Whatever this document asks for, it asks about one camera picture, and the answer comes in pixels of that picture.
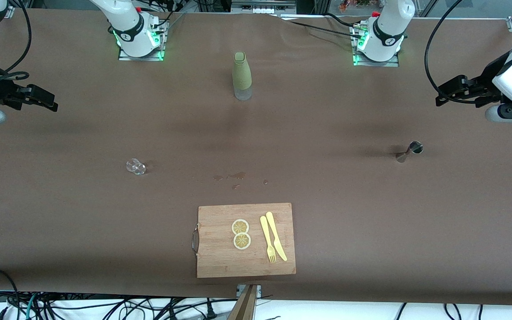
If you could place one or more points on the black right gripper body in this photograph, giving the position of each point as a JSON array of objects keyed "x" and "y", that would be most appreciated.
[{"x": 2, "y": 91}]

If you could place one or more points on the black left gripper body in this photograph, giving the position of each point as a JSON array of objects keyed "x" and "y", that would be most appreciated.
[{"x": 477, "y": 86}]

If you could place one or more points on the steel double jigger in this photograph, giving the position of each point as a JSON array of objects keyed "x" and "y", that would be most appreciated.
[{"x": 409, "y": 151}]

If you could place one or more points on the clear glass measuring cup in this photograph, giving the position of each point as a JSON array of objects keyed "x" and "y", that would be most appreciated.
[{"x": 135, "y": 167}]

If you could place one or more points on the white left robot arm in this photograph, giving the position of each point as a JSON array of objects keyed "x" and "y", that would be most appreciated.
[{"x": 387, "y": 31}]

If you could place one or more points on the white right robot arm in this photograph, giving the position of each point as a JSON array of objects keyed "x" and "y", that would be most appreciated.
[{"x": 127, "y": 26}]

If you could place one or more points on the green sleeved glass bottle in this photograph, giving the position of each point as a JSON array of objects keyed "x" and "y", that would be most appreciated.
[{"x": 242, "y": 73}]

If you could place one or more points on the yellow plastic knife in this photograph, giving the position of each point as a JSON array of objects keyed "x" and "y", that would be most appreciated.
[{"x": 274, "y": 231}]

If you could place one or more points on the lemon slice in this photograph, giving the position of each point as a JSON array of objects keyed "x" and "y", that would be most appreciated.
[
  {"x": 242, "y": 241},
  {"x": 240, "y": 226}
]

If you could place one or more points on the yellow plastic fork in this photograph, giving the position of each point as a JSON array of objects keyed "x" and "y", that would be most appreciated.
[{"x": 265, "y": 231}]

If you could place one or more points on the wooden cutting board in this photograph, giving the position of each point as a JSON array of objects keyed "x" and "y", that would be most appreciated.
[{"x": 220, "y": 258}]

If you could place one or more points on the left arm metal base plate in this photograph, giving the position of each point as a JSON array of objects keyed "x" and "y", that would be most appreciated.
[{"x": 376, "y": 63}]

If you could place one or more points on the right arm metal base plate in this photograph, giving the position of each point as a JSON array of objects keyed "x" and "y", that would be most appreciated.
[{"x": 142, "y": 57}]

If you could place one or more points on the metal post bracket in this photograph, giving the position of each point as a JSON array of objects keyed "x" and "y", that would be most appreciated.
[{"x": 256, "y": 289}]

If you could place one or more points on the wooden post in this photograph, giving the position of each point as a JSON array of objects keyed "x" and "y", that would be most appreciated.
[{"x": 243, "y": 309}]

